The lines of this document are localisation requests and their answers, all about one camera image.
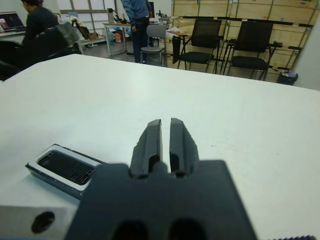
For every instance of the white desk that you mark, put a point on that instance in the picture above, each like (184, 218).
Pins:
(108, 42)

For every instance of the grey chair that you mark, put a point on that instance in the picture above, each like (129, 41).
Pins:
(156, 31)

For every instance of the black finned camera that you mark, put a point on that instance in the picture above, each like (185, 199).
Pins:
(65, 166)

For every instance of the black mesh chair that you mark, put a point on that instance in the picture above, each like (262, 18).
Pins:
(207, 32)
(255, 37)

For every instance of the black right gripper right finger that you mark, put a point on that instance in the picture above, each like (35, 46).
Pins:
(182, 147)

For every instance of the window with brown frame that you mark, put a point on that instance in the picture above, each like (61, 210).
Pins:
(82, 3)

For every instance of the black office chair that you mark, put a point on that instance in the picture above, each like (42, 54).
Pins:
(62, 53)

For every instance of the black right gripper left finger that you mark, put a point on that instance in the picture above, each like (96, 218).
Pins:
(146, 147)

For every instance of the beige brown jacket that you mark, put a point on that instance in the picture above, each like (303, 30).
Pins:
(82, 30)

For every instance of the black trash bin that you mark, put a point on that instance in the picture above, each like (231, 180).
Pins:
(287, 78)

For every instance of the open laptop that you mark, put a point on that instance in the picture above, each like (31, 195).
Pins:
(11, 21)

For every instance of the black box base white insert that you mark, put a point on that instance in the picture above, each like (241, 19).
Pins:
(50, 181)

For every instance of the person in blue jacket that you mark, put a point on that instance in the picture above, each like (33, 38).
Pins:
(138, 25)

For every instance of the person in dark clothes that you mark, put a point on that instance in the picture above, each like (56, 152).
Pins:
(40, 22)

